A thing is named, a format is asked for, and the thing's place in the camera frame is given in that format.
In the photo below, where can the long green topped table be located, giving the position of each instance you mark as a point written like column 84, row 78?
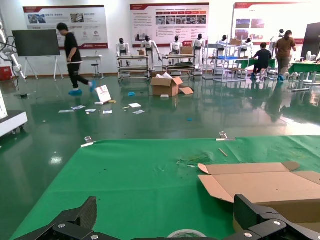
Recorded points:
column 243, row 62

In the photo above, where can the metal shelf rack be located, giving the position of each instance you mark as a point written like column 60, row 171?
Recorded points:
column 178, row 66
column 132, row 67

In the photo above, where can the small cardboard box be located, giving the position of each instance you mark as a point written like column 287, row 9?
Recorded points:
column 141, row 52

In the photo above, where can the person in brown shirt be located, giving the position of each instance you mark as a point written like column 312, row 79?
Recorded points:
column 285, row 50

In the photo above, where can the clear tape roll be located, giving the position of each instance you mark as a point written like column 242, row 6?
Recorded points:
column 186, row 232

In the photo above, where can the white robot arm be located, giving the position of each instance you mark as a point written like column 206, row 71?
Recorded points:
column 15, row 62

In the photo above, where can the grey metal frame rack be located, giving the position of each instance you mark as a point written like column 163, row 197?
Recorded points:
column 220, row 67

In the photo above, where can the flat cardboard piece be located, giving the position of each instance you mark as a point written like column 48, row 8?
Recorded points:
column 186, row 90

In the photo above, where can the white black humanoid robot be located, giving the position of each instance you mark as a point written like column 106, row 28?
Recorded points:
column 122, row 47
column 148, row 45
column 198, row 43
column 176, row 46
column 280, row 33
column 223, row 40

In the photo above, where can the large open cardboard box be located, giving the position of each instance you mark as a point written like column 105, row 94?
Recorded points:
column 162, row 87

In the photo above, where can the small white flat box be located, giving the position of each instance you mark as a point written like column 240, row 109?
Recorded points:
column 164, row 96

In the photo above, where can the tall black panel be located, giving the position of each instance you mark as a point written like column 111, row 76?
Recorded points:
column 311, row 37

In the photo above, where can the metal cloth clip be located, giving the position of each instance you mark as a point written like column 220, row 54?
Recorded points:
column 88, row 142
column 225, row 138

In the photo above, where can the red box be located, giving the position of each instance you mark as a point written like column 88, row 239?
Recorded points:
column 5, row 73

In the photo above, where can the white narrow table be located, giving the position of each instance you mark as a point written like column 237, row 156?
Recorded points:
column 93, row 57

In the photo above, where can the black stool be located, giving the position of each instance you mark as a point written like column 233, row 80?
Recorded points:
column 96, row 65

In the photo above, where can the green table cloth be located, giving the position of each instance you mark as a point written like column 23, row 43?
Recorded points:
column 125, row 180

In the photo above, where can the white square pad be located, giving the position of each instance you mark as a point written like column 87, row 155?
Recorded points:
column 135, row 105

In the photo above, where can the white fan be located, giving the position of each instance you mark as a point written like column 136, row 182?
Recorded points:
column 310, row 55

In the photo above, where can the thin wooden stick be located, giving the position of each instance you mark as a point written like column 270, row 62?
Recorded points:
column 223, row 152

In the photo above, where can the open cardboard box with hole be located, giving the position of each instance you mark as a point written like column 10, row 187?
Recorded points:
column 262, row 185

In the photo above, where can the black screen on stand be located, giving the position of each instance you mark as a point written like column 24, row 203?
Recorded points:
column 36, row 42

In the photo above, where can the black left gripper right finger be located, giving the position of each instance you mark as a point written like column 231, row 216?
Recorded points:
column 260, row 220

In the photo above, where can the white machine base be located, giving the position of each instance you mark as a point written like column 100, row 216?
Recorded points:
column 12, row 121

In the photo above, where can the wall poster with red logo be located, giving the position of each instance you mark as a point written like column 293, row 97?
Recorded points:
column 90, row 25

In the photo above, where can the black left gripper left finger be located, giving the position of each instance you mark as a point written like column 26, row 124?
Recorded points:
column 75, row 217

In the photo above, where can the person in black clothes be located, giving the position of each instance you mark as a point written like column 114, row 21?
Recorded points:
column 73, row 50

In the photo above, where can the seated person in black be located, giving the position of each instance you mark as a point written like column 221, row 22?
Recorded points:
column 262, row 57

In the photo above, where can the wall poster with large photos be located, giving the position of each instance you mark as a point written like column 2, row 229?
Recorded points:
column 270, row 15

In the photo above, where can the white paper sheet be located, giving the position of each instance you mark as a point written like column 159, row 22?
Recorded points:
column 66, row 111
column 107, row 112
column 90, row 110
column 138, row 112
column 78, row 107

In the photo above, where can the medium cardboard box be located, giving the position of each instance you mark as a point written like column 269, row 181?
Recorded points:
column 186, row 50

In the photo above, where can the wall poster with photo row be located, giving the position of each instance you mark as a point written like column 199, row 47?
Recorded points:
column 170, row 20

